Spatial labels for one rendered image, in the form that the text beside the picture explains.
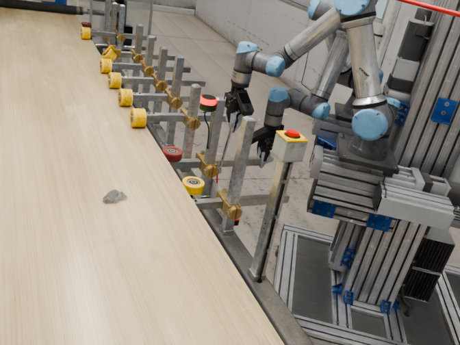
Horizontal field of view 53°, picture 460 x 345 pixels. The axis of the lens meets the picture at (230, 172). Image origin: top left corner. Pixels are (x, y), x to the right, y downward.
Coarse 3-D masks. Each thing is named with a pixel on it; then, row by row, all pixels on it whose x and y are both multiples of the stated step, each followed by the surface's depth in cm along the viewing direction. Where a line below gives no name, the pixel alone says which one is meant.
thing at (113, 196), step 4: (108, 192) 147; (112, 192) 144; (116, 192) 148; (120, 192) 146; (104, 196) 144; (108, 196) 144; (112, 196) 145; (116, 196) 145; (120, 196) 145; (124, 196) 146; (104, 200) 142; (108, 200) 142; (112, 200) 143; (116, 200) 143; (120, 200) 145; (124, 200) 145
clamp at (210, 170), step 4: (196, 156) 193; (200, 156) 191; (204, 156) 191; (200, 160) 190; (204, 164) 186; (208, 164) 185; (212, 164) 186; (216, 164) 187; (200, 168) 190; (204, 168) 186; (208, 168) 184; (212, 168) 184; (216, 168) 185; (204, 172) 185; (208, 172) 184; (212, 172) 185; (216, 172) 186; (208, 176) 185; (212, 176) 186
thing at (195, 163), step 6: (174, 162) 184; (180, 162) 185; (186, 162) 186; (192, 162) 188; (198, 162) 189; (216, 162) 192; (228, 162) 195; (252, 162) 200; (258, 162) 201; (174, 168) 185
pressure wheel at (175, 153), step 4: (164, 148) 183; (168, 148) 184; (172, 148) 185; (176, 148) 185; (164, 152) 180; (168, 152) 181; (172, 152) 182; (176, 152) 182; (180, 152) 182; (168, 156) 180; (172, 156) 180; (176, 156) 180; (180, 156) 182; (168, 160) 180; (172, 160) 180; (176, 160) 181; (180, 160) 183
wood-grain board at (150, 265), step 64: (0, 64) 240; (64, 64) 258; (0, 128) 175; (64, 128) 185; (128, 128) 196; (0, 192) 138; (64, 192) 144; (128, 192) 150; (0, 256) 114; (64, 256) 118; (128, 256) 122; (192, 256) 127; (0, 320) 97; (64, 320) 99; (128, 320) 103; (192, 320) 106; (256, 320) 109
